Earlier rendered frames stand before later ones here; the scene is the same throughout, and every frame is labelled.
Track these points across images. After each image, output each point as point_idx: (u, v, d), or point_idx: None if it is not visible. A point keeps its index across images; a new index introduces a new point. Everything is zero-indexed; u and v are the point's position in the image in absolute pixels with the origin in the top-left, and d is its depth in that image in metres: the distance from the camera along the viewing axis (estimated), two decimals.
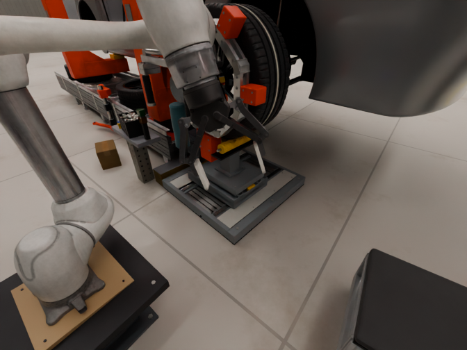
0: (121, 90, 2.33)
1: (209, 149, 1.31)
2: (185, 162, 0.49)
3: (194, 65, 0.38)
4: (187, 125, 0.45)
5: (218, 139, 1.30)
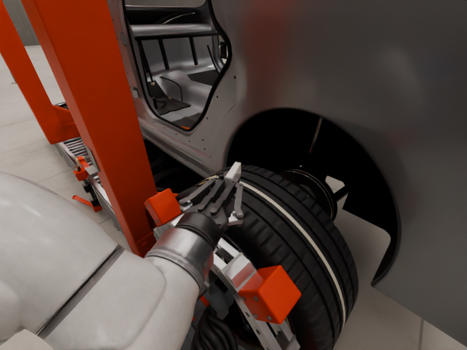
0: None
1: None
2: None
3: None
4: None
5: None
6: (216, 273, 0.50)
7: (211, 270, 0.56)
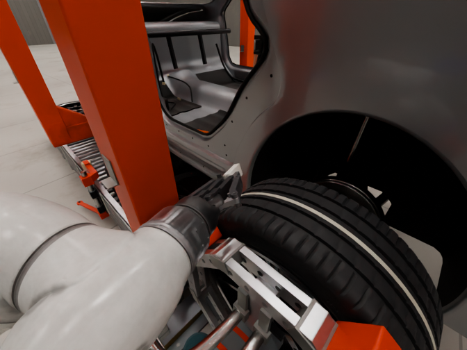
0: None
1: None
2: None
3: None
4: None
5: None
6: (283, 327, 0.39)
7: None
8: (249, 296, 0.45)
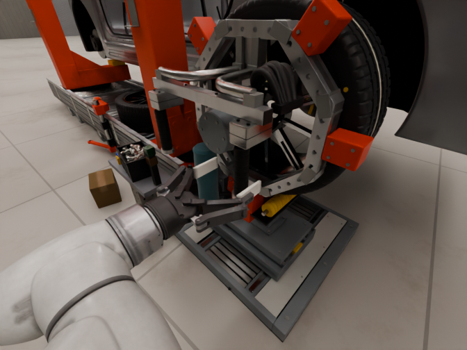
0: (121, 105, 1.93)
1: (248, 207, 0.91)
2: None
3: None
4: None
5: None
6: (267, 37, 0.55)
7: None
8: (244, 43, 0.61)
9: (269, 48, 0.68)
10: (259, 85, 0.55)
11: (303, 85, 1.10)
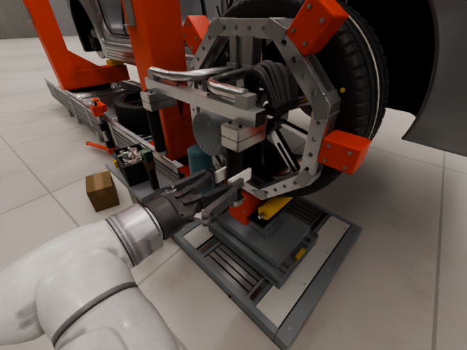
0: (119, 106, 1.89)
1: (244, 210, 0.89)
2: None
3: None
4: None
5: None
6: (261, 37, 0.53)
7: None
8: (238, 42, 0.59)
9: (264, 47, 0.67)
10: (253, 85, 0.54)
11: None
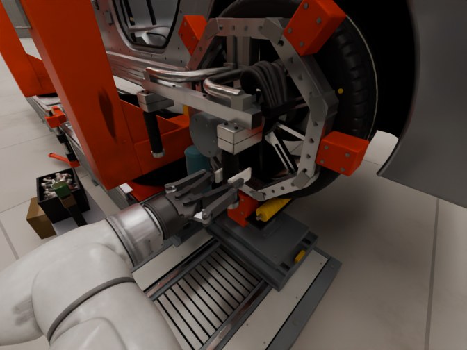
0: None
1: (242, 211, 0.88)
2: None
3: None
4: None
5: None
6: (258, 37, 0.53)
7: None
8: (235, 42, 0.59)
9: (262, 47, 0.66)
10: (250, 86, 0.53)
11: None
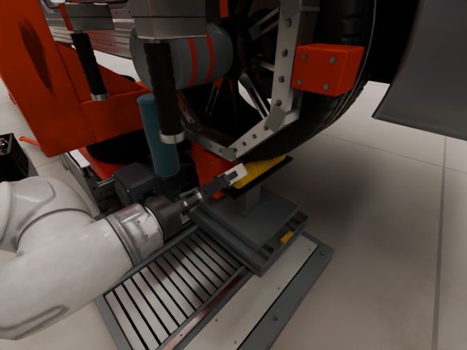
0: None
1: (213, 178, 0.73)
2: None
3: (150, 253, 0.36)
4: None
5: (230, 162, 0.73)
6: None
7: None
8: None
9: None
10: None
11: (238, 46, 0.71)
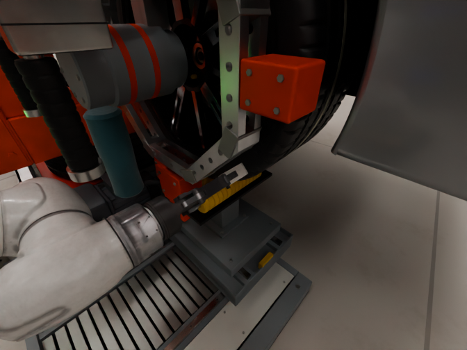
0: None
1: None
2: None
3: (151, 253, 0.36)
4: None
5: None
6: None
7: None
8: None
9: None
10: None
11: None
